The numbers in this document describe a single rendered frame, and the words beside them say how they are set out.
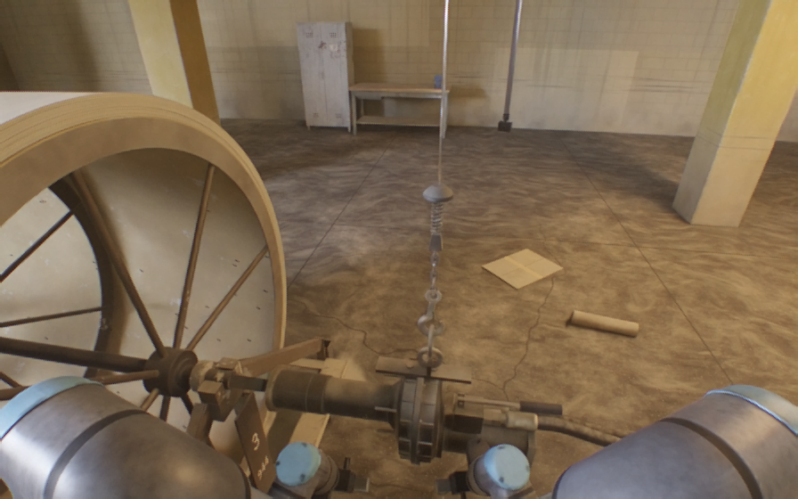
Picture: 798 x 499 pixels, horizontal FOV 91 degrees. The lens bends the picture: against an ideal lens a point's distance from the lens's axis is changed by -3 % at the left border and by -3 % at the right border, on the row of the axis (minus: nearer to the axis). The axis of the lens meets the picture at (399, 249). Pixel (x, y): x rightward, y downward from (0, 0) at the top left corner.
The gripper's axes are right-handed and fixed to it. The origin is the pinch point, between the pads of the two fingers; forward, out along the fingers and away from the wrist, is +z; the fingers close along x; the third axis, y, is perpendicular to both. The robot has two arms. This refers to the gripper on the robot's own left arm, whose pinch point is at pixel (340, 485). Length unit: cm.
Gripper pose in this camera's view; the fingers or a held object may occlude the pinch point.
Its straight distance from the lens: 131.8
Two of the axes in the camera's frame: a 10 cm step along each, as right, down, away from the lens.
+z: 1.8, 6.1, 7.7
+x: -9.8, 0.1, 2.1
